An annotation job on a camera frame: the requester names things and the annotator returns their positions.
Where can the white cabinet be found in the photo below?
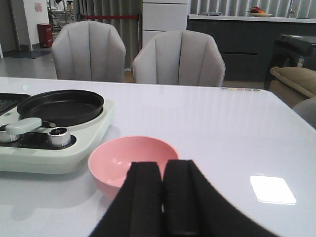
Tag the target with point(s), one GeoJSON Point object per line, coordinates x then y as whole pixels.
{"type": "Point", "coordinates": [163, 15]}

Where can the silver control knob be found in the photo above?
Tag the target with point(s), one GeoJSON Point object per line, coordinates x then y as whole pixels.
{"type": "Point", "coordinates": [5, 137]}
{"type": "Point", "coordinates": [59, 137]}

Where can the left beige chair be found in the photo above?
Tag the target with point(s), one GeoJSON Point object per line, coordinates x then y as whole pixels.
{"type": "Point", "coordinates": [89, 51]}

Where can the beige chair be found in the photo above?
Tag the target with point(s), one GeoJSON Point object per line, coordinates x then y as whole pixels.
{"type": "Point", "coordinates": [89, 51]}
{"type": "Point", "coordinates": [180, 57]}

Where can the pink bowl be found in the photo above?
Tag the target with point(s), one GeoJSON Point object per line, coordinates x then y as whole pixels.
{"type": "Point", "coordinates": [110, 162]}

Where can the black round frying pan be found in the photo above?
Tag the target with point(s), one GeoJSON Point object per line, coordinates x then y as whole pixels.
{"type": "Point", "coordinates": [61, 108]}

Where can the green breakfast maker base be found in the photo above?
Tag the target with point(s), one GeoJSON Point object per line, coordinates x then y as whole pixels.
{"type": "Point", "coordinates": [33, 153]}

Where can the red trash bin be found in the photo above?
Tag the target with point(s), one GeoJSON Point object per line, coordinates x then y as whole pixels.
{"type": "Point", "coordinates": [45, 35]}

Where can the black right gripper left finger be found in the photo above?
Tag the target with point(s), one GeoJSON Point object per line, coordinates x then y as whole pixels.
{"type": "Point", "coordinates": [136, 211]}

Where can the fruit bowl on counter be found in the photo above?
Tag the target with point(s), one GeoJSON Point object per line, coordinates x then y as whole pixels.
{"type": "Point", "coordinates": [258, 12]}

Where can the right beige chair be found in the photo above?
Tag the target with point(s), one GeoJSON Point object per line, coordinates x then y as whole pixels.
{"type": "Point", "coordinates": [180, 57]}

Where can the black appliance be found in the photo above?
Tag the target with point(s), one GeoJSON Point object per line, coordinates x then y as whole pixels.
{"type": "Point", "coordinates": [292, 51]}

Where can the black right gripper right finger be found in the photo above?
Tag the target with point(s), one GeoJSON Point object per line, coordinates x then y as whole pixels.
{"type": "Point", "coordinates": [194, 208]}

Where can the tan cushion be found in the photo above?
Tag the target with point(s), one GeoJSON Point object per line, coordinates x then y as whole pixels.
{"type": "Point", "coordinates": [293, 85]}

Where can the dark kitchen counter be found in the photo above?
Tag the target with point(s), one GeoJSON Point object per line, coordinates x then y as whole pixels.
{"type": "Point", "coordinates": [246, 43]}

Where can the silver right control knob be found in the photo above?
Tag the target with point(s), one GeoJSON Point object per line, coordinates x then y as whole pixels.
{"type": "Point", "coordinates": [59, 137]}

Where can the silver left control knob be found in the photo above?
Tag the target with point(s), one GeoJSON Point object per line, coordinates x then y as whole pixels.
{"type": "Point", "coordinates": [5, 137]}

